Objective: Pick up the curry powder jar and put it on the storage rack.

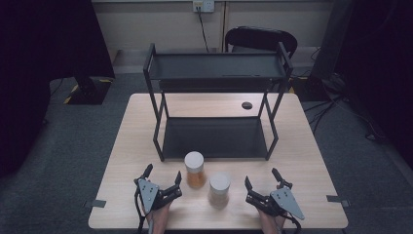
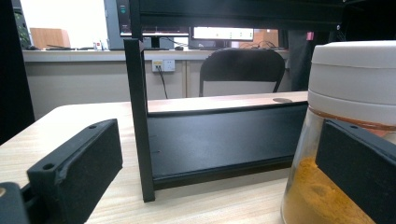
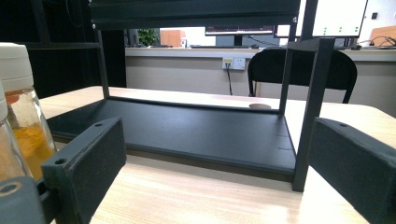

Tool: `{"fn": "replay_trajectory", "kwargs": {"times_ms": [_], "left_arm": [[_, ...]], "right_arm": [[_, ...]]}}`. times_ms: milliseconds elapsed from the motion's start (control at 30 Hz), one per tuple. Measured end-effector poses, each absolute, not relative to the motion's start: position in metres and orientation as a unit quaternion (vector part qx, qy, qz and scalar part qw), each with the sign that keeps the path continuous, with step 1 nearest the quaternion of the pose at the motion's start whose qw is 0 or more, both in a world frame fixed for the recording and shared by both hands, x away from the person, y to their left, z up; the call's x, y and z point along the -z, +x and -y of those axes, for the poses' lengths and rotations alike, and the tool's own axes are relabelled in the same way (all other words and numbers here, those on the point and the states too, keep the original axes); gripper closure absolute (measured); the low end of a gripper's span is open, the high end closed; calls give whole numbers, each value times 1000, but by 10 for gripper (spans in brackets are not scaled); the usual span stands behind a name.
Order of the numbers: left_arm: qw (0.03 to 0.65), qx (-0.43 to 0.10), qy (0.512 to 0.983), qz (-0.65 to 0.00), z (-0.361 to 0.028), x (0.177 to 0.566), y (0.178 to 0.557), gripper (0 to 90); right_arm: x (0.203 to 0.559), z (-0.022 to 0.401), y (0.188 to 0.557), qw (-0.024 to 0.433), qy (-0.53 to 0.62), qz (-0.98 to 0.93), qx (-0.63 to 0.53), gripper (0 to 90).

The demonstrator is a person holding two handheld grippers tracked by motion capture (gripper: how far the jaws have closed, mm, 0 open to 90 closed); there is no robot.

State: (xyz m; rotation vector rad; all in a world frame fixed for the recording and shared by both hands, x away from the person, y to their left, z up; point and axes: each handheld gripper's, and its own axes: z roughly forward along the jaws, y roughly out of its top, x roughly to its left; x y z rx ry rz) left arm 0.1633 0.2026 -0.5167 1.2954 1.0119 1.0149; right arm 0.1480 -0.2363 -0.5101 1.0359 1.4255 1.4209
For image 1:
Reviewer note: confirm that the black round table grommet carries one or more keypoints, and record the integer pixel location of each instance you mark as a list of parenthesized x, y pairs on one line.
[(247, 105)]

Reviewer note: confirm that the grey table bracket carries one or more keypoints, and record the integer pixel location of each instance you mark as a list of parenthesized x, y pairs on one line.
[(95, 203), (337, 200)]

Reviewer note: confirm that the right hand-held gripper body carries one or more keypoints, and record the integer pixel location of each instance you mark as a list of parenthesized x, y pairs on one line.
[(285, 200)]

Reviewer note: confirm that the white wall power outlet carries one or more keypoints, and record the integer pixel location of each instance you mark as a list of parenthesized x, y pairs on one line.
[(203, 5)]

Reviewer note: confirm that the jar of pale powder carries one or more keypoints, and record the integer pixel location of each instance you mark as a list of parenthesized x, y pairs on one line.
[(219, 190)]

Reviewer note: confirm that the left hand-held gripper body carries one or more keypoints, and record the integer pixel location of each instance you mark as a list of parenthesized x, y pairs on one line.
[(148, 193)]

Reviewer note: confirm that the black chair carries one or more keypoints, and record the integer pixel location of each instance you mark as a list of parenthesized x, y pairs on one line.
[(259, 39)]

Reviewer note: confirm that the black stand base yellow tape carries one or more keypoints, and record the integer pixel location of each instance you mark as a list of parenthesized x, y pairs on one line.
[(91, 91)]

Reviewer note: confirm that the person's right hand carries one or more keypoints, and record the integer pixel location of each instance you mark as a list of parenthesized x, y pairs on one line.
[(269, 224)]

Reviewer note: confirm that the black equipment stand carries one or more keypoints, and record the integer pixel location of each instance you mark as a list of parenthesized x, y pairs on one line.
[(328, 48)]

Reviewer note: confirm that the jar of orange powder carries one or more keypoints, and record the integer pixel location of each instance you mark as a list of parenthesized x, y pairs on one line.
[(195, 170)]

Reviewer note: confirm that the person's left hand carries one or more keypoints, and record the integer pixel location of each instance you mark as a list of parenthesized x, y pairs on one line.
[(160, 219)]

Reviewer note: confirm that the dark curtain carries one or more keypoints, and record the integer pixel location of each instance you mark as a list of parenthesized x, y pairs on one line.
[(39, 65), (383, 65)]

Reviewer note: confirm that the black metal two-tier rack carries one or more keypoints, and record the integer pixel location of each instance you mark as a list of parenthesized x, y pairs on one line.
[(214, 68)]

